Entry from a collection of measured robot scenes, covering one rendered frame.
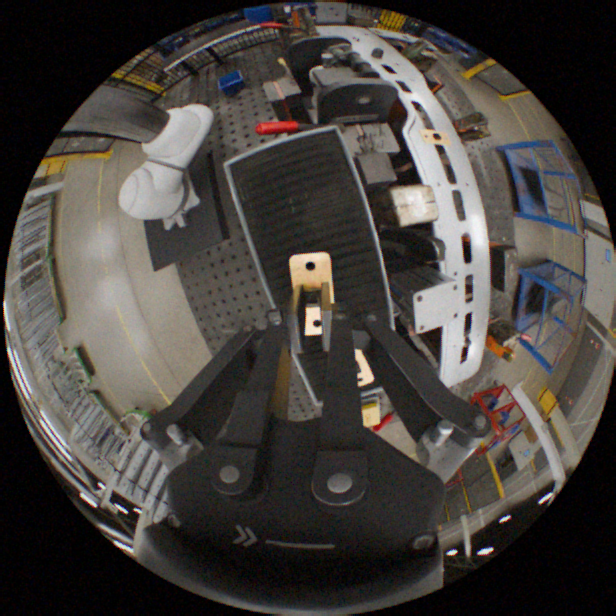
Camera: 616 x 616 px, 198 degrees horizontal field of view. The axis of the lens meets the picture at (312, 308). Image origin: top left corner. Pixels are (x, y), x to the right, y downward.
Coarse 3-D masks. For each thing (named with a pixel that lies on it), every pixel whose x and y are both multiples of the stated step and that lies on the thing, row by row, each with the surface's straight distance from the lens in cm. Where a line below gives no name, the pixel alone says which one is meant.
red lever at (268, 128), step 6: (258, 126) 28; (264, 126) 28; (270, 126) 28; (276, 126) 28; (282, 126) 29; (288, 126) 29; (294, 126) 30; (300, 126) 31; (306, 126) 31; (312, 126) 32; (318, 126) 33; (324, 126) 33; (342, 126) 35; (258, 132) 28; (264, 132) 28; (270, 132) 28; (276, 132) 29; (282, 132) 29; (288, 132) 30; (294, 132) 30; (342, 132) 35
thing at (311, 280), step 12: (324, 252) 20; (300, 264) 20; (324, 264) 20; (300, 276) 20; (312, 276) 20; (324, 276) 20; (312, 288) 20; (312, 300) 21; (312, 312) 21; (312, 324) 22
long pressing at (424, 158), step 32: (320, 32) 86; (352, 32) 90; (384, 64) 68; (416, 96) 60; (416, 128) 51; (448, 128) 58; (416, 160) 46; (448, 192) 49; (448, 224) 48; (480, 224) 55; (448, 256) 48; (480, 256) 55; (480, 288) 58; (480, 320) 62; (448, 352) 60; (480, 352) 71; (448, 384) 70
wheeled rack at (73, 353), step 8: (72, 352) 656; (72, 360) 747; (80, 360) 595; (64, 368) 588; (80, 368) 654; (48, 376) 586; (80, 376) 759; (88, 376) 600; (88, 384) 601; (56, 392) 588; (64, 400) 775; (64, 408) 653
